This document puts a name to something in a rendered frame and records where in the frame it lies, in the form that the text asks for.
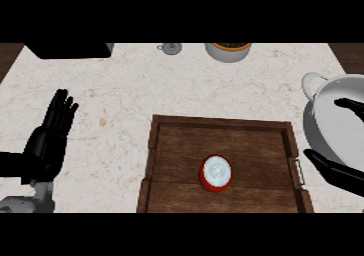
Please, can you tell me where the black appliance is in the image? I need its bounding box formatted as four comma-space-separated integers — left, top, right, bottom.
22, 43, 115, 61

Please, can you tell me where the red can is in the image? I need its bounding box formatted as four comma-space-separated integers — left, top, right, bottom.
197, 153, 234, 193

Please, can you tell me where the small grey cup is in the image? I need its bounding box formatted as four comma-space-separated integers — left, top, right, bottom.
155, 43, 183, 56

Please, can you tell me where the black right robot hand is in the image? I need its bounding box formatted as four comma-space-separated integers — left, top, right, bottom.
303, 97, 364, 201

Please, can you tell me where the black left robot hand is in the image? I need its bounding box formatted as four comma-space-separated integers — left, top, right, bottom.
0, 88, 80, 186

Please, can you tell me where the brown wooden tray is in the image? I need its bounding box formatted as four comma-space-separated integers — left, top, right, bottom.
135, 114, 315, 214

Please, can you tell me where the white plant pot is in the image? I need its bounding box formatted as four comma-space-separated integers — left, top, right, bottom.
204, 43, 253, 64

